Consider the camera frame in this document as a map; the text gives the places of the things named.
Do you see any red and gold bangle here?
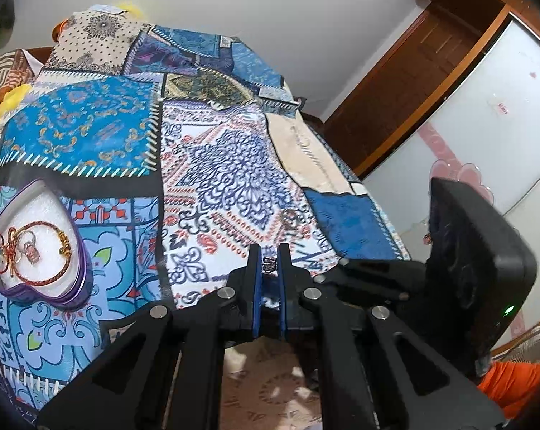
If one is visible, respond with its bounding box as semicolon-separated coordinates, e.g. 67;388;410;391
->
5;220;81;286

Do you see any patchwork printed blanket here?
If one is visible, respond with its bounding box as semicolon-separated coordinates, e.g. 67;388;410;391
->
0;4;409;430

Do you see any wooden wardrobe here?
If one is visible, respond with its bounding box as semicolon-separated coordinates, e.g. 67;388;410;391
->
355;18;540;354

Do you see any red cord bracelet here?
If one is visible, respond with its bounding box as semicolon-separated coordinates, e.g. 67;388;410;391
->
0;228;26;278

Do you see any person's right forearm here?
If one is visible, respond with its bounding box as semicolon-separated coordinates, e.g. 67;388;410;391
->
477;359;540;418

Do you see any white electric fan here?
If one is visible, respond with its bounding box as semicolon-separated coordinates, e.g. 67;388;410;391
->
497;321;540;364

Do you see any purple heart-shaped box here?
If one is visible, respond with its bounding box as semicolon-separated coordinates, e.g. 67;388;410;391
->
0;178;94;310

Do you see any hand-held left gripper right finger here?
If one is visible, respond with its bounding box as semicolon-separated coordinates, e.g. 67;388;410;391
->
276;243;508;430

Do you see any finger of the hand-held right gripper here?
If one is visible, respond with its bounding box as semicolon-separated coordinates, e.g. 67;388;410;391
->
339;257;427;281
315;271;409;305

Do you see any pink padlock charm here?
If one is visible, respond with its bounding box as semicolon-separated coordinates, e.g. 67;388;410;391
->
21;238;42;265

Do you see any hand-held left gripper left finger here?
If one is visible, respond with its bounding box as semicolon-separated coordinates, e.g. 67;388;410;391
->
37;244;264;430

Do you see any brown wooden door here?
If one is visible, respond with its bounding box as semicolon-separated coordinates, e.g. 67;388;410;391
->
321;4;509;176

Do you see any striped orange cloth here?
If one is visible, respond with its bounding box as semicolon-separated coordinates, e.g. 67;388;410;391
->
0;49;43;105

